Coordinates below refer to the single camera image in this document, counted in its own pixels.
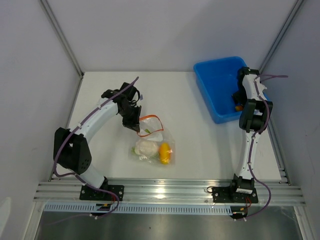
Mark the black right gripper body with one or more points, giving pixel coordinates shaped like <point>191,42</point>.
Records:
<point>240,96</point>

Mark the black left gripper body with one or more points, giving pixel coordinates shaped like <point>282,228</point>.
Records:
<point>132,112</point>

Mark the orange red mango toy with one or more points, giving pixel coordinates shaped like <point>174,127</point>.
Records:
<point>239,108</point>

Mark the clear zip top bag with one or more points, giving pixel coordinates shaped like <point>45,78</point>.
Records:
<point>153,129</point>

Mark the white green cauliflower toy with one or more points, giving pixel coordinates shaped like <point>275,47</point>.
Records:
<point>146,148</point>

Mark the yellow orange mango toy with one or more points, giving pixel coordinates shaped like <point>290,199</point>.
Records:
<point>165,152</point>

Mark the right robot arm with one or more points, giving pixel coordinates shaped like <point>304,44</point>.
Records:
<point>253,121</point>

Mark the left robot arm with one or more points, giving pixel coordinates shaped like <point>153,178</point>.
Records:
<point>71,145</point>

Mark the blue plastic bin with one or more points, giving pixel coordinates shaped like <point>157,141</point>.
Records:
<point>217,81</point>

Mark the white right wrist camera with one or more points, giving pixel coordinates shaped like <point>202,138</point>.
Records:
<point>261,87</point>

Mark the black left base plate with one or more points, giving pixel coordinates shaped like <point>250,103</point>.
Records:
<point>89,194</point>

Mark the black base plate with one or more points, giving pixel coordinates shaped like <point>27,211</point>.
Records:
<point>227,196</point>
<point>89,194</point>

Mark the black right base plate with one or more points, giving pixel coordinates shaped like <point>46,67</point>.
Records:
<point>227,196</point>

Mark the aluminium mounting rail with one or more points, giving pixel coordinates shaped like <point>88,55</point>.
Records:
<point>162,191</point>

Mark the left aluminium frame post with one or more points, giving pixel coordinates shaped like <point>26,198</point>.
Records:
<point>48,11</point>

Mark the aluminium frame post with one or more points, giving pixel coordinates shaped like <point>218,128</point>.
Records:
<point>284,29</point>
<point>48,11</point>

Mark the right aluminium frame post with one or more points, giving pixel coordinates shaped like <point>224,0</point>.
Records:
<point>284,29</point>

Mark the white slotted cable duct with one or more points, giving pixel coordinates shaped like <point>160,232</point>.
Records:
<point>134,208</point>

